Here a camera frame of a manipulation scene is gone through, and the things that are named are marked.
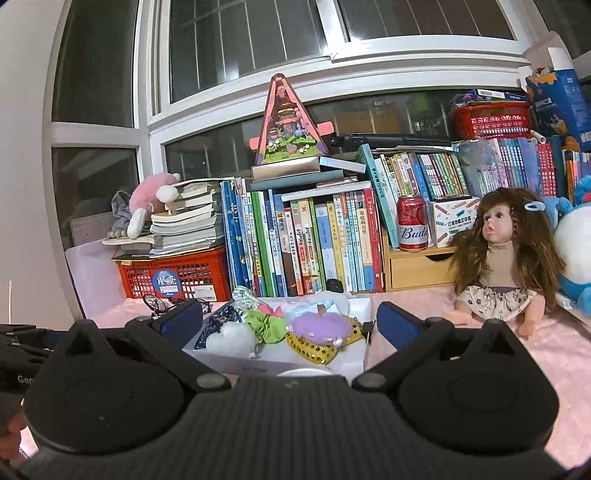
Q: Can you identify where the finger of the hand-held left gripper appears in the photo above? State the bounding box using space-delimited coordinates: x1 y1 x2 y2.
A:
0 323 71 366

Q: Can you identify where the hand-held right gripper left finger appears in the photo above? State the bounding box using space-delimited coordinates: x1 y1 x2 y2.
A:
44 300 232 393

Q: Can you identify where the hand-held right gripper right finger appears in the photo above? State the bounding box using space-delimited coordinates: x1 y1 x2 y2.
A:
353 301 550 393

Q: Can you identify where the blue floral pouch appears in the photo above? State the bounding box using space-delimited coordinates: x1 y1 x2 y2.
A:
193 305 245 350

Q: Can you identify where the white fluffy plush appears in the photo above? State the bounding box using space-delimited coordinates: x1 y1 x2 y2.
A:
205 320 259 358

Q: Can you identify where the white shallow box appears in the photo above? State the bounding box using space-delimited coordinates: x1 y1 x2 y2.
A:
182 295 375 377

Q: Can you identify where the green checked cloth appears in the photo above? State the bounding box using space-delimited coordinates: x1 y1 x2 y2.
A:
231 285 259 310

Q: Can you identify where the purple plush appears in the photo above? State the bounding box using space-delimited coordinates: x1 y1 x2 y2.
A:
291 310 354 347

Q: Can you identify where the green scrunchie with bell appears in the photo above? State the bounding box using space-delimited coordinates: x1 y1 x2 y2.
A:
242 309 288 344

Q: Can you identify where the gold sequin pouch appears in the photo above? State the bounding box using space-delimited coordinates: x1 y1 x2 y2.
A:
284 318 365 365

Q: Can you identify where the miniature black bicycle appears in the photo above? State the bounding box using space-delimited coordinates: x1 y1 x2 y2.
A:
142 293 218 319

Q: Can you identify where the wooden drawer box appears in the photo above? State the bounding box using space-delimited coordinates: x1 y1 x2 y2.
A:
382 231 467 292

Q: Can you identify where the red plastic crate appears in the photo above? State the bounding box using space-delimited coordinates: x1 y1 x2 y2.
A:
115 247 232 302

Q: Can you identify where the white paper board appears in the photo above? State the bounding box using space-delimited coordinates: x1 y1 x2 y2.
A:
65 240 125 319

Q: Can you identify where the stack of worn books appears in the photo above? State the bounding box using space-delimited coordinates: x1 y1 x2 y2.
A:
102 178 227 259

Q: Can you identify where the red beer can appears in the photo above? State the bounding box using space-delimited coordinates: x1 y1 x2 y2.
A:
396 195 430 253

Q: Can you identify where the small white printed carton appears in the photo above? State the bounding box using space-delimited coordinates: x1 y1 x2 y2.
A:
427 196 481 248

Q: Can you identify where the row of upright books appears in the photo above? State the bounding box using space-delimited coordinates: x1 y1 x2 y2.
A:
219 178 386 298

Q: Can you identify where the grey cloth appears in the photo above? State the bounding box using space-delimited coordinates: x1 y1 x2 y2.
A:
111 191 137 241

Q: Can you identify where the pink plush toy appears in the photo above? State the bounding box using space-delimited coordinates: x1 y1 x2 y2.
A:
127 172 182 240

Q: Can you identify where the brown-haired doll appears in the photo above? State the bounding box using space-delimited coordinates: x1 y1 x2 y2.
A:
442 187 566 340

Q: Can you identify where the pink tablecloth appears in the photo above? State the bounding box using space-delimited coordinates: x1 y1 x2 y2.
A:
83 284 591 467

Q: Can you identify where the row of thin leaning books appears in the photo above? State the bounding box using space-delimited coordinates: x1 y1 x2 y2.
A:
358 143 472 250

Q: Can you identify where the pile of flat books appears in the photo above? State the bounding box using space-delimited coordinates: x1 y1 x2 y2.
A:
249 156 370 195

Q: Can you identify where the clear plastic bag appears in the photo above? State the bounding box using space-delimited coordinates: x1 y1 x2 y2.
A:
457 138 504 185

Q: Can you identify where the long black device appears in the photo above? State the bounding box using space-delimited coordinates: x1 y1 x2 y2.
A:
330 133 455 153

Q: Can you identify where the blue and white plush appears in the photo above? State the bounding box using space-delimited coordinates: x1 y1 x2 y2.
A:
542 175 591 319

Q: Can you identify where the row of small paperback books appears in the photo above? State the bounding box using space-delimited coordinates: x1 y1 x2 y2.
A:
485 136 591 204

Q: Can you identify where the pink triangular toy house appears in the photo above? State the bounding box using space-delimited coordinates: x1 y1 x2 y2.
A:
249 74 335 167

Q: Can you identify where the red plastic basket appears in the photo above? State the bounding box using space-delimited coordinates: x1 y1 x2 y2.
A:
450 100 534 141

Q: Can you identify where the purple flat box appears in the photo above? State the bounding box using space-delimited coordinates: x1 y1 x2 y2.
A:
450 89 529 104

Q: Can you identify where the blue cartoon carton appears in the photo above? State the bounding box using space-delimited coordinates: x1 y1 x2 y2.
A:
517 30 591 153

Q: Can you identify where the white framed window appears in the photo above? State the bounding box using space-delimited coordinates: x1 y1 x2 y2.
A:
46 0 546 185

